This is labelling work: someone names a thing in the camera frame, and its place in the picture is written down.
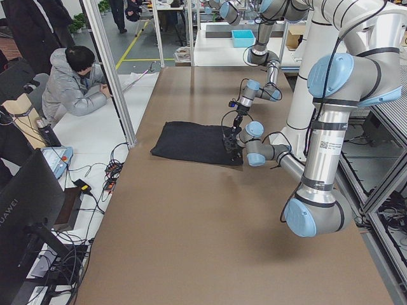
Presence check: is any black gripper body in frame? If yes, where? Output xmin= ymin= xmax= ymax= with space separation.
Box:
xmin=228 ymin=101 xmax=250 ymax=133
xmin=223 ymin=135 xmax=242 ymax=159

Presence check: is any black printed t-shirt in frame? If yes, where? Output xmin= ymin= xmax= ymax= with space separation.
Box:
xmin=151 ymin=121 xmax=244 ymax=166

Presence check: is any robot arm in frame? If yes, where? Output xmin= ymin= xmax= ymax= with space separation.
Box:
xmin=229 ymin=1 xmax=308 ymax=135
xmin=223 ymin=1 xmax=406 ymax=237

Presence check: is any orange grey usb hub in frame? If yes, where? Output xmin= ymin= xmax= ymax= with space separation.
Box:
xmin=103 ymin=177 xmax=117 ymax=193

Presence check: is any black power adapter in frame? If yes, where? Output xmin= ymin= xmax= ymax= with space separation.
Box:
xmin=73 ymin=179 xmax=92 ymax=195

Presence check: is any person in grey jacket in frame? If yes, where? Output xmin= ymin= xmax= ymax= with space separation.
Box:
xmin=42 ymin=46 xmax=111 ymax=127

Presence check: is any blue teach pendant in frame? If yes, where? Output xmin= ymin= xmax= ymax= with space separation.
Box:
xmin=41 ymin=146 xmax=73 ymax=179

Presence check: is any black huawei monitor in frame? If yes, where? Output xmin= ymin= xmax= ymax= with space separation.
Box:
xmin=1 ymin=149 xmax=69 ymax=304

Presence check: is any aluminium frame post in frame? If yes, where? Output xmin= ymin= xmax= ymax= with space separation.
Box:
xmin=79 ymin=0 xmax=137 ymax=147

